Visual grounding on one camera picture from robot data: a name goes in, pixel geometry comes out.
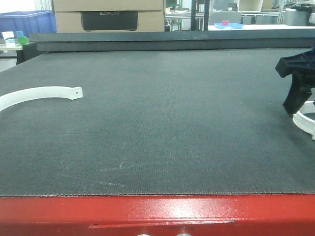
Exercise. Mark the cardboard box with black print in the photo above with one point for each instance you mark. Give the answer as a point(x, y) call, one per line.
point(109, 15)

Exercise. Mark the green small cube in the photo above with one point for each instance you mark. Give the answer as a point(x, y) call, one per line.
point(23, 40)

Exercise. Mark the light blue small cube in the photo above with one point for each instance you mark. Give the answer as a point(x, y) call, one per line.
point(19, 33)

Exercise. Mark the blue plastic crate background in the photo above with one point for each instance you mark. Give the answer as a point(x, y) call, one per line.
point(38, 21)

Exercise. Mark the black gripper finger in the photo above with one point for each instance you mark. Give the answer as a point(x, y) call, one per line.
point(302, 69)

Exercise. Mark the dark grey table mat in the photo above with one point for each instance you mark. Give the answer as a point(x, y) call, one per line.
point(154, 123)

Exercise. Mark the white PVC pipe ring clamp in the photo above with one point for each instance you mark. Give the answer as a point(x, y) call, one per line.
point(303, 122)

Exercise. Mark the red metal robot base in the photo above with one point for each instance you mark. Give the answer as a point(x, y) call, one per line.
point(212, 215)

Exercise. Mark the dark grey raised board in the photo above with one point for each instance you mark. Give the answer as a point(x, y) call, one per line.
point(173, 41)

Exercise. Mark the white curved PVC clamp half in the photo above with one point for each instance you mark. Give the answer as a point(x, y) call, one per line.
point(30, 94)

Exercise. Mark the white paper cup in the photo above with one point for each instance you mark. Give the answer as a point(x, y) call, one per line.
point(9, 38)

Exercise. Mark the red small cube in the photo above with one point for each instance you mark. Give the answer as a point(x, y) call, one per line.
point(225, 22)

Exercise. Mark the blue tray on far table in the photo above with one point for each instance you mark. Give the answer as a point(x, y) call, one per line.
point(229, 26)

